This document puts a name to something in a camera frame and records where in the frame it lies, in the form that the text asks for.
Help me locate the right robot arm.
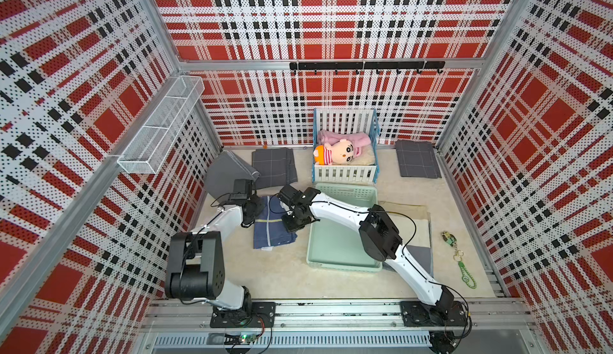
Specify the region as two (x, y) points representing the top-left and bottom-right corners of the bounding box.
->
(276, 185), (454, 320)

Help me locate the dark grey checked pillowcase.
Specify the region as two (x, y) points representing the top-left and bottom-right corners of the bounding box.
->
(395, 140), (442, 178)
(252, 148), (298, 190)

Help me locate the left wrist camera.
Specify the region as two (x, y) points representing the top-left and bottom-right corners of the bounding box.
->
(228, 178), (254, 204)

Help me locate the mint green plastic basket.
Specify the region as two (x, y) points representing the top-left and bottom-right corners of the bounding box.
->
(306, 183), (382, 273)

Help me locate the plush doll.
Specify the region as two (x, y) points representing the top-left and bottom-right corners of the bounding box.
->
(313, 139), (362, 166)

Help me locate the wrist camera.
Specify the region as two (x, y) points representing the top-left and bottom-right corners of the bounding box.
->
(228, 178), (254, 204)
(277, 184), (301, 209)

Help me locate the small circuit board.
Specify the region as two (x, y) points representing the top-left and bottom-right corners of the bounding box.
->
(223, 334), (259, 346)

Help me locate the blue pillowcase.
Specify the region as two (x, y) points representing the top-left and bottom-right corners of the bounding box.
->
(253, 196), (297, 250)

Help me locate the beige grey pillowcase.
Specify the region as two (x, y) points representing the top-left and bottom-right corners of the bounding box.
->
(379, 201), (434, 276)

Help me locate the white wire mesh shelf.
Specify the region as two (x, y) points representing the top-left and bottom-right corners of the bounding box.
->
(118, 76), (204, 175)

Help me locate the green keychain lanyard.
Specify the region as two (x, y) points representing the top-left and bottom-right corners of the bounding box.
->
(440, 230), (478, 290)

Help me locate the black hook rail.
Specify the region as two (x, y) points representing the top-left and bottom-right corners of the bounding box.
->
(289, 60), (446, 72)

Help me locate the plain grey pillowcase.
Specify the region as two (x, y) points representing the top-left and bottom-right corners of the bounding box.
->
(204, 151), (260, 199)

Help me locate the white toy crib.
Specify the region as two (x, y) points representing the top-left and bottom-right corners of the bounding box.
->
(312, 108), (379, 184)

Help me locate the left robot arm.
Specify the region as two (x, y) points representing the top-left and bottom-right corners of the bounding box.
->
(164, 194), (264, 316)

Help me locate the pink blanket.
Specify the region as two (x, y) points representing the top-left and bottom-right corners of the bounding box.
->
(317, 131), (371, 155)

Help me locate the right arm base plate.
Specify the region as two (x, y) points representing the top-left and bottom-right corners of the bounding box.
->
(400, 301), (468, 327)

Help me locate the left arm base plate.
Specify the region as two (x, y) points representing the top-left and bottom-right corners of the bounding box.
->
(209, 301), (277, 328)

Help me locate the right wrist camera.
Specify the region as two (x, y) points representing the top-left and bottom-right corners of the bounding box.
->
(277, 184), (301, 209)

